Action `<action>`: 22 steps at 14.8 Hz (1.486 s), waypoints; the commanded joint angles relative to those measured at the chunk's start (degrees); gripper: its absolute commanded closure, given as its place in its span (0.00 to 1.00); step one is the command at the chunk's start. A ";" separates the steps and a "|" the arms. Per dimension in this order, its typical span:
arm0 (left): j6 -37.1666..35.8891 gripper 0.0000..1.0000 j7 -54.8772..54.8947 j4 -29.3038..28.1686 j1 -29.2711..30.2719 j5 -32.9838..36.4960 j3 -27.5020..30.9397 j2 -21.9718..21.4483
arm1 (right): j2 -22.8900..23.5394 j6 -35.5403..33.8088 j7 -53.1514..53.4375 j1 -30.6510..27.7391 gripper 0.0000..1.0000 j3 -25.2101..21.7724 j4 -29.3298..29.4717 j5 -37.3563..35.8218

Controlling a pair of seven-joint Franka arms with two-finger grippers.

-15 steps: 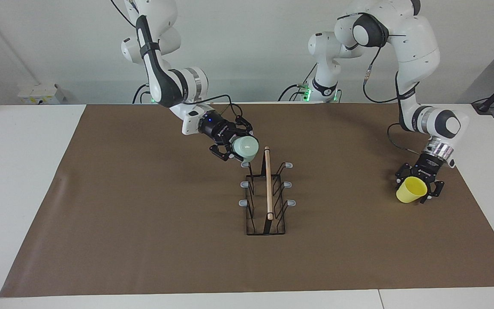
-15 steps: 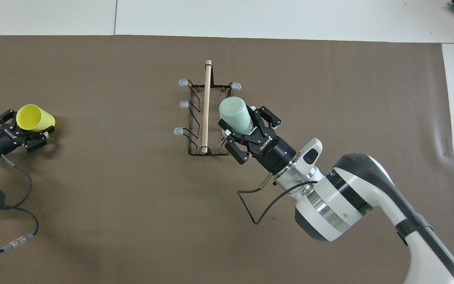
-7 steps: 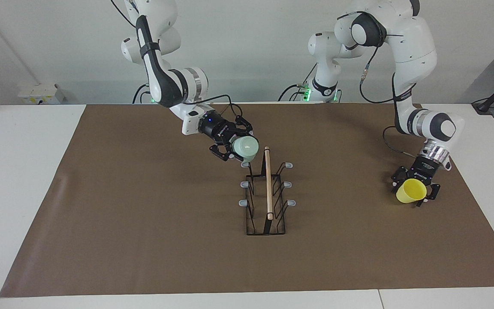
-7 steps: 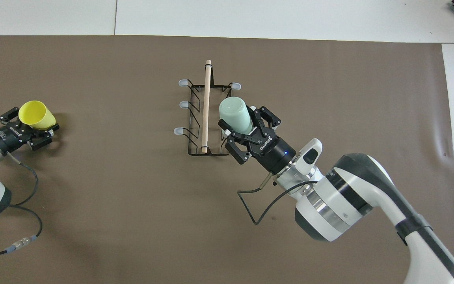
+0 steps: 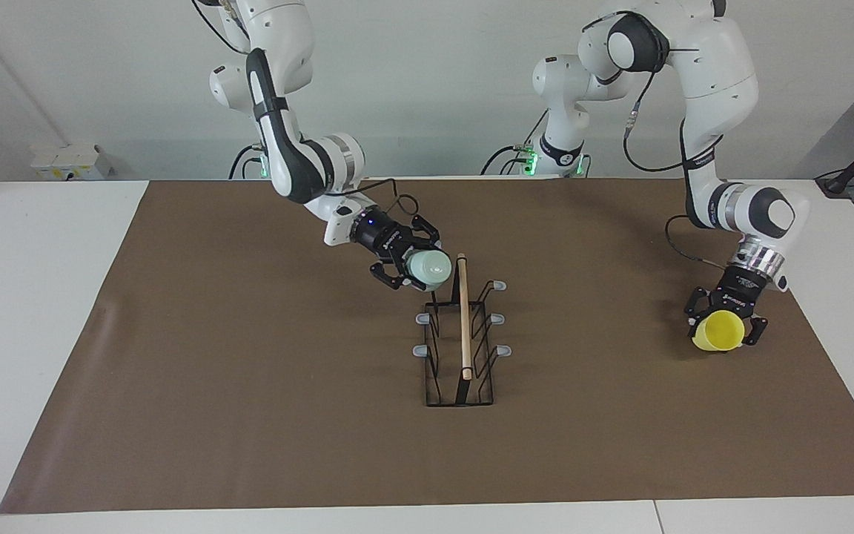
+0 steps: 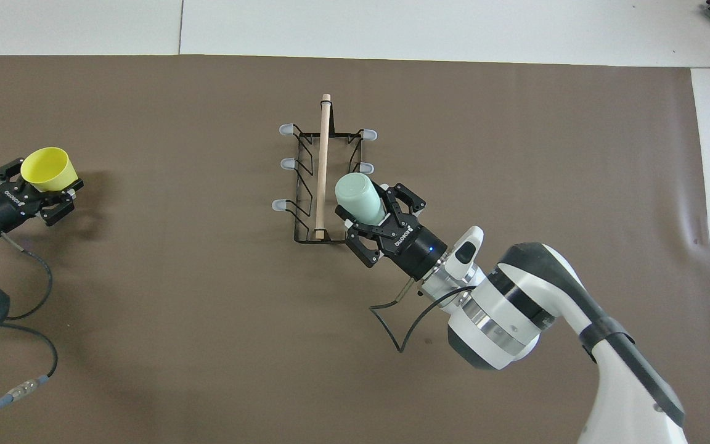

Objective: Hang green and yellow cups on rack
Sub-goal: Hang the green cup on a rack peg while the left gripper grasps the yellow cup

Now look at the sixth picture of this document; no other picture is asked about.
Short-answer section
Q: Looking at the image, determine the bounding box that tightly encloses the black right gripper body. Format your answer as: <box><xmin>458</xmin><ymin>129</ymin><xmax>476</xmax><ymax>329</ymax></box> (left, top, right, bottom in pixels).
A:
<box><xmin>355</xmin><ymin>219</ymin><xmax>448</xmax><ymax>281</ymax></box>

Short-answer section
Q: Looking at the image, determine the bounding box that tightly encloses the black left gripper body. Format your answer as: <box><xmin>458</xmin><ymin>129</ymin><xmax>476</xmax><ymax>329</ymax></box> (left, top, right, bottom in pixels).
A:
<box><xmin>0</xmin><ymin>183</ymin><xmax>41</xmax><ymax>236</ymax></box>

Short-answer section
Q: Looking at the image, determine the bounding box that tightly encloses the yellow plastic cup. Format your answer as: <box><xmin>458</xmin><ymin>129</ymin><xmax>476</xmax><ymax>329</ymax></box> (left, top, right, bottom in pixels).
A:
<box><xmin>20</xmin><ymin>147</ymin><xmax>80</xmax><ymax>192</ymax></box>

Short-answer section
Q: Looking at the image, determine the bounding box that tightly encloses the pale green plastic cup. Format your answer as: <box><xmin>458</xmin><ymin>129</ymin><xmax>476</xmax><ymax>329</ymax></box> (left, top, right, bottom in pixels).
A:
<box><xmin>335</xmin><ymin>173</ymin><xmax>388</xmax><ymax>226</ymax></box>

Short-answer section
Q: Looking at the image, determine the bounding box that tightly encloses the brown table mat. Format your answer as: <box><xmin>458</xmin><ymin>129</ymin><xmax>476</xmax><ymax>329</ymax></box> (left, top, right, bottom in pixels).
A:
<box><xmin>0</xmin><ymin>54</ymin><xmax>710</xmax><ymax>444</ymax></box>

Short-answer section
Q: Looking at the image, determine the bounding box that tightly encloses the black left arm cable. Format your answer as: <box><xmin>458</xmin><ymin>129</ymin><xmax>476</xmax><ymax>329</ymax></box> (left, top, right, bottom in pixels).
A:
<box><xmin>0</xmin><ymin>237</ymin><xmax>60</xmax><ymax>421</ymax></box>

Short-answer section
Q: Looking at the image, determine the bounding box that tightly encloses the black wire cup rack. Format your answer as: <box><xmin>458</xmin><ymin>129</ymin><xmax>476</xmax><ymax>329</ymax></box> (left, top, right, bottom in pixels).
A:
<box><xmin>272</xmin><ymin>94</ymin><xmax>378</xmax><ymax>245</ymax></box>

